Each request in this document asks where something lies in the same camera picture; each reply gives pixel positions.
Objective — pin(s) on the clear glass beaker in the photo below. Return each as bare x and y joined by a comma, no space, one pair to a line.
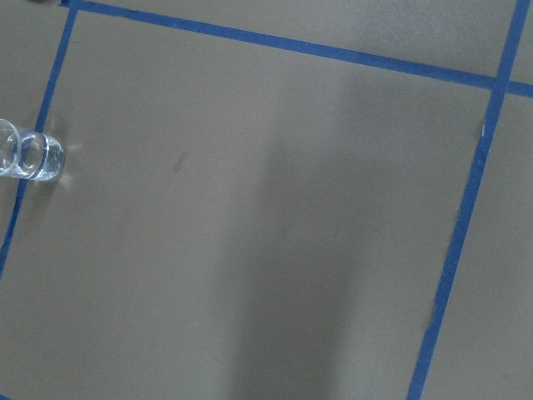
29,155

